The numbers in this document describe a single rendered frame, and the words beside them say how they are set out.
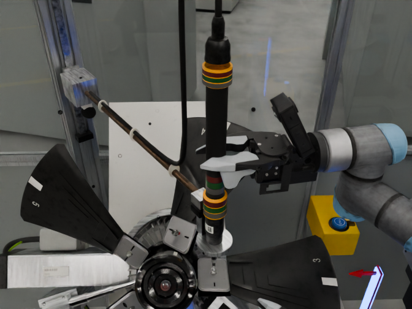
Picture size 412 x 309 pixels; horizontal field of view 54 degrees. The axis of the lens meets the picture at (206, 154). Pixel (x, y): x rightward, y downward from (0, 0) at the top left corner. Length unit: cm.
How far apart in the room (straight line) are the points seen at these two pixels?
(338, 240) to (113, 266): 60
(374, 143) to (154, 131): 58
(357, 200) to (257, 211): 98
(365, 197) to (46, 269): 71
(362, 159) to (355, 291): 160
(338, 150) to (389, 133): 10
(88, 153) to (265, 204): 76
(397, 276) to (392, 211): 152
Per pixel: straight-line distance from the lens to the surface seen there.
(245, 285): 85
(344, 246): 121
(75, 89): 115
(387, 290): 235
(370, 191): 78
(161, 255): 80
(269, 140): 68
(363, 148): 72
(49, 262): 103
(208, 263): 89
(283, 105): 62
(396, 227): 76
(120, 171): 109
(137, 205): 108
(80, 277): 101
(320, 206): 123
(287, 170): 68
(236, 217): 174
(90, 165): 142
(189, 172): 88
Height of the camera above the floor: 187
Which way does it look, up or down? 35 degrees down
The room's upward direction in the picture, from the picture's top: straight up
